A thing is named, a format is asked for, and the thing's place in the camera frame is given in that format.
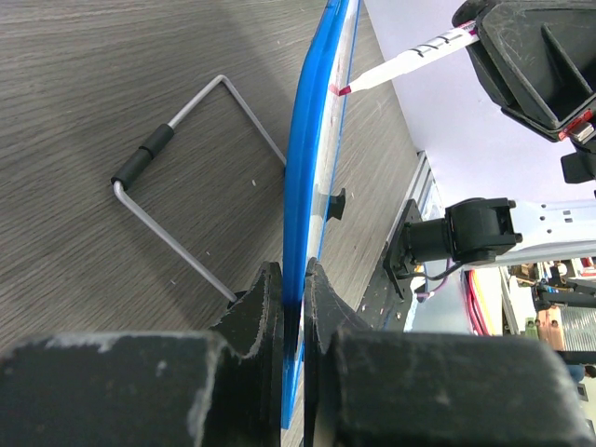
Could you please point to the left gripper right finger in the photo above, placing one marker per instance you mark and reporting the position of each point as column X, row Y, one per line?
column 365, row 387

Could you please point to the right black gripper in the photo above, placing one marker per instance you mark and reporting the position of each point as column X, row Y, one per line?
column 536, row 61

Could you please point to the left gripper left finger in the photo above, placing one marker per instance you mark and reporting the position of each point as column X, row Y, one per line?
column 216, row 387

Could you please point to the white marker magenta cap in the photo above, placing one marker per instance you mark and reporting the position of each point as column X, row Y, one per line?
column 410, row 60

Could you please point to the blue framed whiteboard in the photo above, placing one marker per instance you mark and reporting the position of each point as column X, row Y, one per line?
column 314, row 145

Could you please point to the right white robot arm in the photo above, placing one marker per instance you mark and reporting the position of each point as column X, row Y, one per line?
column 478, row 230

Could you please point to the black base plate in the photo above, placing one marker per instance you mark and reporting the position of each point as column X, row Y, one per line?
column 388, row 297

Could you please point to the wire whiteboard stand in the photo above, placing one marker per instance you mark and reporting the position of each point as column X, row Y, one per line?
column 210, row 183

